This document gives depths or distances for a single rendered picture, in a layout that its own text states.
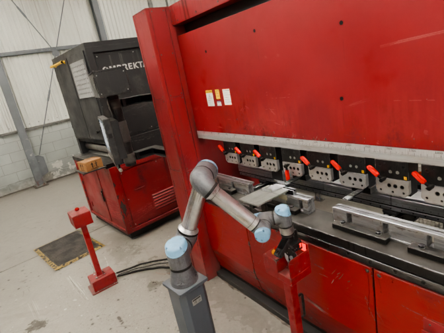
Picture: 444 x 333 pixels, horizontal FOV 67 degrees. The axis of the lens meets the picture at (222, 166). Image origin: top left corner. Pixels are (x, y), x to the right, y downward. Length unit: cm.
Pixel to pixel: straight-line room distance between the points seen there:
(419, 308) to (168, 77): 212
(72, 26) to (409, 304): 854
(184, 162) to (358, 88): 158
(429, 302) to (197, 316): 109
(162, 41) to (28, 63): 626
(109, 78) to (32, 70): 611
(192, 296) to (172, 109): 144
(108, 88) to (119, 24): 695
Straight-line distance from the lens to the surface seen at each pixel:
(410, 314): 187
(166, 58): 271
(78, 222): 331
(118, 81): 271
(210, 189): 157
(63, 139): 881
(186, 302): 187
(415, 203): 202
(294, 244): 184
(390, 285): 183
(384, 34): 158
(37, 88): 872
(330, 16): 171
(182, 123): 273
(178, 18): 269
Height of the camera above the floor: 182
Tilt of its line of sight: 16 degrees down
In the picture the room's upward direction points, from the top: 11 degrees counter-clockwise
